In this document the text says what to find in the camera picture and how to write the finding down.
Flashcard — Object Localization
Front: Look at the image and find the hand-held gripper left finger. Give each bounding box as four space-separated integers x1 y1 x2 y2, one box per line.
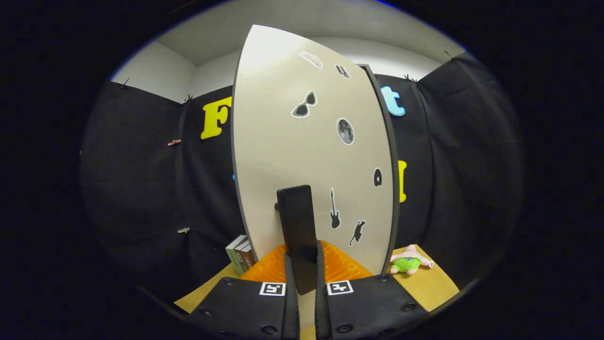
185 244 301 340

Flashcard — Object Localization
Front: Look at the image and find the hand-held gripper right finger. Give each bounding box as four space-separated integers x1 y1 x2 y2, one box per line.
314 240 417 340

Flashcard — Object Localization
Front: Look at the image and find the black door handle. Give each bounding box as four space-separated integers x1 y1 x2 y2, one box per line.
275 185 318 296

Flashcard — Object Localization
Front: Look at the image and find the beige cabinet door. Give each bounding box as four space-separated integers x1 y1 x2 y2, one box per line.
230 25 395 331

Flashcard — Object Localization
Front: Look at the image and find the green book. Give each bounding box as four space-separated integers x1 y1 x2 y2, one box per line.
225 235 247 277

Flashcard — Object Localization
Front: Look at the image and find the pink and green plush toy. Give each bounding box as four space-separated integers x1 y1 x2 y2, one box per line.
389 244 435 275

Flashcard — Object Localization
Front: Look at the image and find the dark grey cabinet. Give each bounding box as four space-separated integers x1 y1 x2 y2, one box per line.
359 63 402 275

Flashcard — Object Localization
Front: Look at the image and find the black backdrop cloth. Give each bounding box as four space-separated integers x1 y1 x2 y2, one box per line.
80 52 524 303

